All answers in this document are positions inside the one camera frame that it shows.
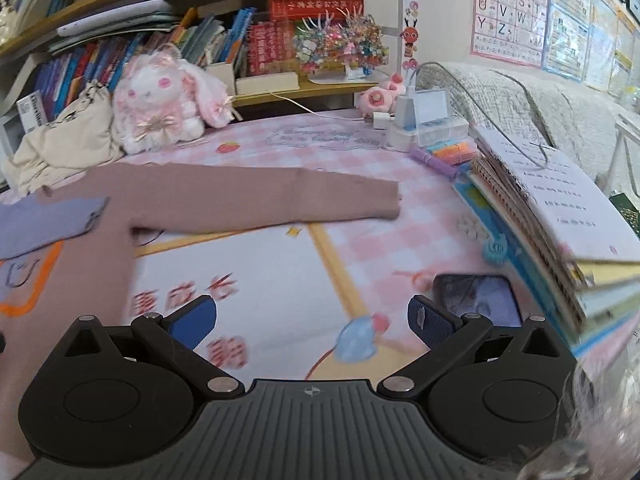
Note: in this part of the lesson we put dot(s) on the stack of spiral notebooks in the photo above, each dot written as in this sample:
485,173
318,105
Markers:
550,195

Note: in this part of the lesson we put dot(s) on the row of shelf books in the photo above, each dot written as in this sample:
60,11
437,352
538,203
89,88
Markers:
85,62

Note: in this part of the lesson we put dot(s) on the reindeer sticker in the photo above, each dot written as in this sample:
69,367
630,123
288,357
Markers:
410,35

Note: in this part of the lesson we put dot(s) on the small blue clip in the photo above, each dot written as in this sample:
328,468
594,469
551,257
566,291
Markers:
495,254

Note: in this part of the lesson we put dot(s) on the flat stack of books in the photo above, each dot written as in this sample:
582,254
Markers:
115,22

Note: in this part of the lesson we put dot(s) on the mauve long-sleeve sweater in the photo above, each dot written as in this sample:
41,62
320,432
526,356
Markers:
225,195

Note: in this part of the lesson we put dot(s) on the colourful bead tree ornament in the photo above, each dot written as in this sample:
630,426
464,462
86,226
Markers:
345,42

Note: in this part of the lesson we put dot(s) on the alphabet wall poster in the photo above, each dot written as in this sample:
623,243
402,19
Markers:
507,10

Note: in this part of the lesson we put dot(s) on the clear plastic bag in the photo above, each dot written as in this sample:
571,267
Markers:
605,410

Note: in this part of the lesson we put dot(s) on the cream cloth bag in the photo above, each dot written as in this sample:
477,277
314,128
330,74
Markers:
75,135

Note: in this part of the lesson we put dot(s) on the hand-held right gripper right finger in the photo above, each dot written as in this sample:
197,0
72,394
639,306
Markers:
431,322

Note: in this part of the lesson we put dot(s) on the black smartphone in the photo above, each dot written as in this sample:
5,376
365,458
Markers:
480,297

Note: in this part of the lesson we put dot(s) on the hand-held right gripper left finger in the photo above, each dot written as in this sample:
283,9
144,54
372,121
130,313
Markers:
192,321

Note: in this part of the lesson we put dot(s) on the highlighter markers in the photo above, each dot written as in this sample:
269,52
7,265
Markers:
434,162

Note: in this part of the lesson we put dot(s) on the grey quilted blanket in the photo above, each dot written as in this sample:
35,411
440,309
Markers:
505,95

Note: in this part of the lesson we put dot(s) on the white plastic box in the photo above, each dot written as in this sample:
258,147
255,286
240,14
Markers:
430,135

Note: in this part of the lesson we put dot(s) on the small pink plush toy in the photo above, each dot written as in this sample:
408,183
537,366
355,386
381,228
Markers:
377,96

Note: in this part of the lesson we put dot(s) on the lavender cloth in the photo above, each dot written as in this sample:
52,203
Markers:
40,225

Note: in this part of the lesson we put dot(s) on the thick red book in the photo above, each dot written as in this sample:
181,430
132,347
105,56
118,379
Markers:
315,5

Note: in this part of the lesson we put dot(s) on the thick cream book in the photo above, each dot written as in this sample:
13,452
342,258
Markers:
267,83

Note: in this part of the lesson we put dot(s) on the blue bordered wall poster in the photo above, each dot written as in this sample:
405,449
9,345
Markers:
570,20

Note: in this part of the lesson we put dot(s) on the pink printed desk mat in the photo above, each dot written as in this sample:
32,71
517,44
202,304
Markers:
280,270

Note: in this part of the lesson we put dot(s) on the red paperback book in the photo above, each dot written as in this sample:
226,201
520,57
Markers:
267,50

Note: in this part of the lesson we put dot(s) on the yellow wall poster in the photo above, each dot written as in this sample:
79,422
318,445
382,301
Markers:
602,45

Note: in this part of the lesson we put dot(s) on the pink white bunny plush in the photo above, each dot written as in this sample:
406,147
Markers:
155,105

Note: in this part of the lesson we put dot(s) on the bundle of coloured pens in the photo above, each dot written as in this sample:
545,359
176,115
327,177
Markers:
455,152

